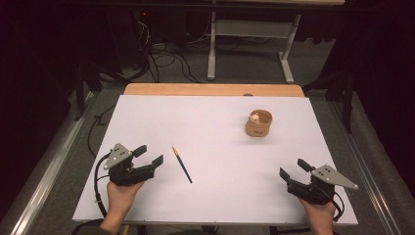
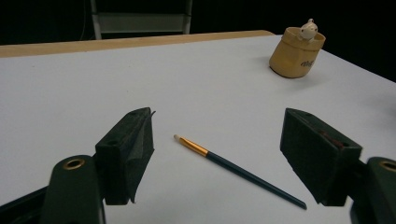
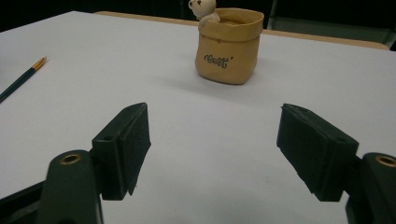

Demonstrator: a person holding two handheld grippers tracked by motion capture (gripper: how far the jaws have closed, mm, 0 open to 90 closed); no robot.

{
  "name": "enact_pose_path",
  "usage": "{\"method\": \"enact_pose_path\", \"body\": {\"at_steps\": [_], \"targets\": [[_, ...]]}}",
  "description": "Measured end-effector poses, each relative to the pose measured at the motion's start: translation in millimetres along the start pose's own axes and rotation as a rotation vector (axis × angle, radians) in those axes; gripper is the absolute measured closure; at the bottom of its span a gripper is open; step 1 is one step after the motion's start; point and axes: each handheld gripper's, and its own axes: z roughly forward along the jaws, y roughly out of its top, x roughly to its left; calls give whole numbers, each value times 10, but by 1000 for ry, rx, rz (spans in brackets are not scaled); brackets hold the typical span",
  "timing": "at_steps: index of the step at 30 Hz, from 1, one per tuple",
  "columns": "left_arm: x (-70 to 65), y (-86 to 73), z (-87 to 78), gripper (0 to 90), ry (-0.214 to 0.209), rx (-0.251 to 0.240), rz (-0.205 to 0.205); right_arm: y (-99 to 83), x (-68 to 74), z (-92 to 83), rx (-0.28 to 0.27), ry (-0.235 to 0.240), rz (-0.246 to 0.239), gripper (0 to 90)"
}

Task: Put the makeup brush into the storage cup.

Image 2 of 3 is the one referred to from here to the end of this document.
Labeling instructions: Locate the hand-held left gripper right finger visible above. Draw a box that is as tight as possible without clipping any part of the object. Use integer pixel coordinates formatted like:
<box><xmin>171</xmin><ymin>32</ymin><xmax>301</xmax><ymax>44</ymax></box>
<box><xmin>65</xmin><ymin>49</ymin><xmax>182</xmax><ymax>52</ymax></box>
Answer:
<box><xmin>279</xmin><ymin>107</ymin><xmax>363</xmax><ymax>207</ymax></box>

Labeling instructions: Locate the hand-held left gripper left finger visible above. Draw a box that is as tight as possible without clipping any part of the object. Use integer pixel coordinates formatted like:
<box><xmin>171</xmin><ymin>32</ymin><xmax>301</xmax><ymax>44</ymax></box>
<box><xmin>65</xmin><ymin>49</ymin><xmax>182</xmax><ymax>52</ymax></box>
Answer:
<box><xmin>94</xmin><ymin>106</ymin><xmax>156</xmax><ymax>206</ymax></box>

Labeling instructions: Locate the dark green paintbrush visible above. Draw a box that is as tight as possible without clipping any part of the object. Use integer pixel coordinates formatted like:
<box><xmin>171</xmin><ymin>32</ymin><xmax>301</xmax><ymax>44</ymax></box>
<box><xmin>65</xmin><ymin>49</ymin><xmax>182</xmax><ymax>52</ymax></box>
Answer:
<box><xmin>173</xmin><ymin>133</ymin><xmax>308</xmax><ymax>211</ymax></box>

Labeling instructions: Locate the tan pen holder with figurine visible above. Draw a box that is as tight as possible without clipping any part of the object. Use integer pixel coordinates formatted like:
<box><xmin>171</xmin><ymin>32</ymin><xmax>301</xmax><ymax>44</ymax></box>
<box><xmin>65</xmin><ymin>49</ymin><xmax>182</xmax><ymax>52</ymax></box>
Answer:
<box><xmin>268</xmin><ymin>18</ymin><xmax>327</xmax><ymax>79</ymax></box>

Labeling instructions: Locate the white cover board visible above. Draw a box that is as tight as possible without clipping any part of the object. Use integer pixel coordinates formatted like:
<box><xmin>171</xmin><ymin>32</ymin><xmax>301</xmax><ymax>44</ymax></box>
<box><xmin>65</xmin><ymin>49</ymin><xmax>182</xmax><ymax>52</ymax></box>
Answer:
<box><xmin>0</xmin><ymin>35</ymin><xmax>396</xmax><ymax>224</ymax></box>

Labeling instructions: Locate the wooden table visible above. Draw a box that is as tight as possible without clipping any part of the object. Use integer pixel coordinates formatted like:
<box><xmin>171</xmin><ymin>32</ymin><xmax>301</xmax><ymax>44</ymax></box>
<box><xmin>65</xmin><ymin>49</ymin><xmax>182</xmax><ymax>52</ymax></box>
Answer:
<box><xmin>0</xmin><ymin>30</ymin><xmax>276</xmax><ymax>59</ymax></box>

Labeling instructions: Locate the white metal table frame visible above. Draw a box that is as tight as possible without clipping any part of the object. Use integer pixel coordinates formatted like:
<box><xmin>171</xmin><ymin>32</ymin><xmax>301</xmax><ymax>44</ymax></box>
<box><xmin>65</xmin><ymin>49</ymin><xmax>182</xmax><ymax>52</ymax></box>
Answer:
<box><xmin>90</xmin><ymin>0</ymin><xmax>193</xmax><ymax>40</ymax></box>

